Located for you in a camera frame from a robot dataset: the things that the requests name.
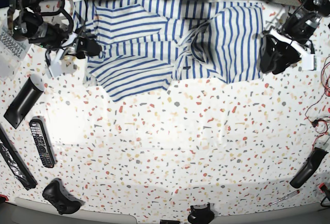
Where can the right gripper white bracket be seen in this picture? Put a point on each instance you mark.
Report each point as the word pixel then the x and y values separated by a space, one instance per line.
pixel 85 47

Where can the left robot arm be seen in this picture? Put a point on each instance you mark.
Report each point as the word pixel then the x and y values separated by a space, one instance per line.
pixel 303 22

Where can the red tipped screwdriver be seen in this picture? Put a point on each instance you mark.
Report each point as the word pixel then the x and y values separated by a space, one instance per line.
pixel 288 196

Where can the black TV remote control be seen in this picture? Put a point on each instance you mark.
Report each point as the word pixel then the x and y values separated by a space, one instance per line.
pixel 42 142

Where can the black handle right side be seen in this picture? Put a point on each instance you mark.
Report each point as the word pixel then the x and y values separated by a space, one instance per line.
pixel 309 168

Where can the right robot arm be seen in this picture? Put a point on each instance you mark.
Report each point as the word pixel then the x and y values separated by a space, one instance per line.
pixel 53 31

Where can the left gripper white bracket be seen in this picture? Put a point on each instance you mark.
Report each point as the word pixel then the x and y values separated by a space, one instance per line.
pixel 282 52

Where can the clear plastic screw box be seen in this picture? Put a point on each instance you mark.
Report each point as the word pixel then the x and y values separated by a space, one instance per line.
pixel 12 53

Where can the blue white striped t-shirt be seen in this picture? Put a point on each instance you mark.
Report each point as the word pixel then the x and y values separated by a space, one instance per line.
pixel 148 44

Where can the long black wrapped bar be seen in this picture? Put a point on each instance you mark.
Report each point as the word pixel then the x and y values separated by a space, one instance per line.
pixel 16 164

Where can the black game controller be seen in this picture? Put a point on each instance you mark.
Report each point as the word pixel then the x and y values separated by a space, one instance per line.
pixel 53 194

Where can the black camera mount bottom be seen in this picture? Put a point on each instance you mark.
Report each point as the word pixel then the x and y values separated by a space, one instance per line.
pixel 201 215

